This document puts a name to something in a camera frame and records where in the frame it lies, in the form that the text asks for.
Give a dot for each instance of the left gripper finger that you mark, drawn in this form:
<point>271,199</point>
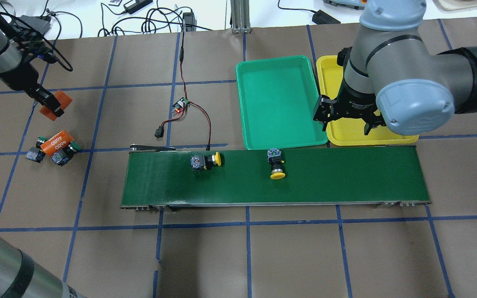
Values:
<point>53,105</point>

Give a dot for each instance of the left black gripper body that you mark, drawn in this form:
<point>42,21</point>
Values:
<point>23,78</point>

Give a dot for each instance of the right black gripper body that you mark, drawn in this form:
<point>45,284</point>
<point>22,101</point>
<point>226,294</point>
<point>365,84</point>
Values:
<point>356,102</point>

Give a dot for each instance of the plain orange cylinder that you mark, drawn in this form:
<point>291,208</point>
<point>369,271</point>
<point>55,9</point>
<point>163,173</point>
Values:
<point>63,99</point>

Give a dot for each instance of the orange cylinder marked 4680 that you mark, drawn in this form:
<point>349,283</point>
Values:
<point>57,142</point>

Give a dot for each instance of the green push button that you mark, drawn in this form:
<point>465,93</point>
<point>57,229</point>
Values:
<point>36,153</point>
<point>63,155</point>

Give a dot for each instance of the yellow push button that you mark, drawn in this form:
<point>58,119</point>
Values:
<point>201,162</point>
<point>276,161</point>

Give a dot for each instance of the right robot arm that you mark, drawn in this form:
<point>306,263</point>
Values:
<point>390,78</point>

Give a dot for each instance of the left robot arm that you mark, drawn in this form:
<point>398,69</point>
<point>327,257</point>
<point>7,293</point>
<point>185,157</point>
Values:
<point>10,56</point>

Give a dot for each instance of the yellow plastic tray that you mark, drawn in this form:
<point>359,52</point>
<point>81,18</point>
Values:
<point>348,132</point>

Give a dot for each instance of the green conveyor belt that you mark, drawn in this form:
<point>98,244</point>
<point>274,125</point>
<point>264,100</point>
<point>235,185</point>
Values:
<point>314,176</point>

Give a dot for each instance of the green plastic tray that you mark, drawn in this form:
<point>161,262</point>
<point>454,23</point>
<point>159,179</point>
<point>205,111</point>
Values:
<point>277,100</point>

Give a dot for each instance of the black power adapter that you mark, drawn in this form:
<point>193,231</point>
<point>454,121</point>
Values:
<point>321,17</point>

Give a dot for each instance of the small controller circuit board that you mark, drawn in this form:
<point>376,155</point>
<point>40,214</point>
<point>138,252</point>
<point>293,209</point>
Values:
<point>181,105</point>

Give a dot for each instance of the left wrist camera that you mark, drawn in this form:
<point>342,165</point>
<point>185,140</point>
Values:
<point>31,44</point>

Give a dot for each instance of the black switch connector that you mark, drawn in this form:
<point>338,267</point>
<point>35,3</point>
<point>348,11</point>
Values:
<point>159,132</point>

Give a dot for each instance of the aluminium frame post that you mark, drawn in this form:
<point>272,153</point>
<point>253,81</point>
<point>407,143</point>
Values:
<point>240,17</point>

